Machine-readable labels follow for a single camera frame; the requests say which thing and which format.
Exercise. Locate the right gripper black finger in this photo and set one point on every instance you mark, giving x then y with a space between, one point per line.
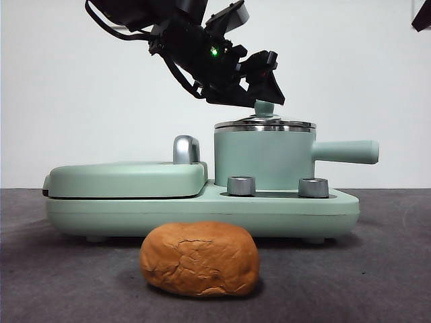
422 18

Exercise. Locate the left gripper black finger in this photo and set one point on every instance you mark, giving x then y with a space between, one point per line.
232 96
267 84

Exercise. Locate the glass pot lid green knob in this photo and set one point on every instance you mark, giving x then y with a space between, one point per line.
264 109

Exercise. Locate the brown potato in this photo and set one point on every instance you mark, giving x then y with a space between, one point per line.
198 259

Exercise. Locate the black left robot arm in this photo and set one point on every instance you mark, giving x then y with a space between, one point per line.
188 37

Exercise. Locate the mint green hinged griddle lid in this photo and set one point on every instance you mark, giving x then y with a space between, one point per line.
118 180

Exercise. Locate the silver control knob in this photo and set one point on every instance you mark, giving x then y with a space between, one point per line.
240 186
313 188

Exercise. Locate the mint green breakfast maker base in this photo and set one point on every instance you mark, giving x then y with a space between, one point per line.
202 212

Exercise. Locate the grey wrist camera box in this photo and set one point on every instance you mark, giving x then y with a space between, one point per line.
232 15

